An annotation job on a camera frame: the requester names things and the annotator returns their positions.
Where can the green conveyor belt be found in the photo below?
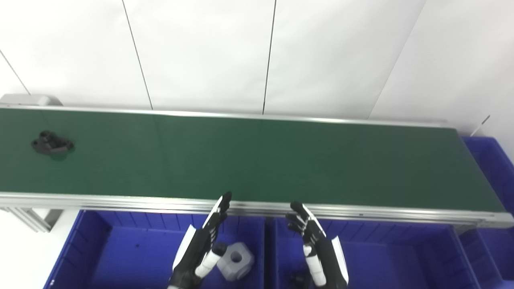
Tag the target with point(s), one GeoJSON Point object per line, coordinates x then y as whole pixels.
{"type": "Point", "coordinates": [257, 160]}

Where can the grey hexagonal nut part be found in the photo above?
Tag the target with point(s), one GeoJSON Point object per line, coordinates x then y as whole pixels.
{"type": "Point", "coordinates": [237, 267]}

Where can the black flange part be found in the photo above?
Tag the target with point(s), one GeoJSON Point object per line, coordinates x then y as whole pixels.
{"type": "Point", "coordinates": [52, 144]}
{"type": "Point", "coordinates": [297, 280]}

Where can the aluminium conveyor leg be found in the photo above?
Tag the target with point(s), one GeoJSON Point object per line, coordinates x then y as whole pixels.
{"type": "Point", "coordinates": [36, 218]}

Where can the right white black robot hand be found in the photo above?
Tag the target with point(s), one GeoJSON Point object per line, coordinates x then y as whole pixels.
{"type": "Point", "coordinates": [327, 257]}

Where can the blue plastic bin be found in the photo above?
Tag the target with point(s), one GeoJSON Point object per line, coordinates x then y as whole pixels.
{"type": "Point", "coordinates": [128, 257]}
{"type": "Point", "coordinates": [494, 168]}
{"type": "Point", "coordinates": [393, 261]}

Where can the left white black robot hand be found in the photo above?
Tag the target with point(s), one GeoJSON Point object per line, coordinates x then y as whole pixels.
{"type": "Point", "coordinates": [196, 249]}

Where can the grey conveyor motor housing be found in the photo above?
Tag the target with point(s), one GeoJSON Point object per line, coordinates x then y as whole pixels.
{"type": "Point", "coordinates": [28, 100]}

